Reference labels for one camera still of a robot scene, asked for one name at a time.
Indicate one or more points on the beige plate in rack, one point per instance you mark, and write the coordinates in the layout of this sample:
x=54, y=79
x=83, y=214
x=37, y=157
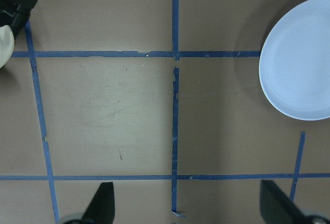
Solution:
x=7, y=44

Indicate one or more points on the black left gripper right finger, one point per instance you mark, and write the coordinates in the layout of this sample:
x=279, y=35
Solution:
x=276, y=207

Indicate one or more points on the black dish rack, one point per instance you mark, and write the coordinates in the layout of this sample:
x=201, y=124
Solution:
x=16, y=13

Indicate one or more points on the light blue plate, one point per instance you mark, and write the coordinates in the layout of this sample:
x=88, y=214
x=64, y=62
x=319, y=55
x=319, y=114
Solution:
x=294, y=62

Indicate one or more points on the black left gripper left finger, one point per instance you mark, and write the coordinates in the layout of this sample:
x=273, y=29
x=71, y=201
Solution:
x=101, y=209

